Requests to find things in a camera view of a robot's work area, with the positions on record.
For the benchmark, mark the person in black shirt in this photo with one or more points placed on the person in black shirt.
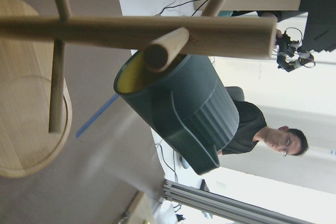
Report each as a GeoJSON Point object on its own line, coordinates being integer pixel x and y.
{"type": "Point", "coordinates": [253, 129]}

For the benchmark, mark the wooden mug tree rack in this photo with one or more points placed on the wooden mug tree rack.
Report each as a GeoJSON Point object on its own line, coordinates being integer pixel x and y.
{"type": "Point", "coordinates": [160, 39]}

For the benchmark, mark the dark teal ribbed mug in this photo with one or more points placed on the dark teal ribbed mug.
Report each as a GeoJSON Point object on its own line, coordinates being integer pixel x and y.
{"type": "Point", "coordinates": [187, 105]}

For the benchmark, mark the aluminium frame column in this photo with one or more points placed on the aluminium frame column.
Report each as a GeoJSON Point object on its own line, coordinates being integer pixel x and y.
{"type": "Point", "coordinates": [223, 206]}

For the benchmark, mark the grey office chair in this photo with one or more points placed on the grey office chair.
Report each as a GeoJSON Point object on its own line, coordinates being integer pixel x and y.
{"type": "Point", "coordinates": [236, 93]}

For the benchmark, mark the bamboo cutting board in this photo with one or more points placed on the bamboo cutting board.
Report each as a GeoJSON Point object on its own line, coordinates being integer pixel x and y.
{"type": "Point", "coordinates": [139, 211]}

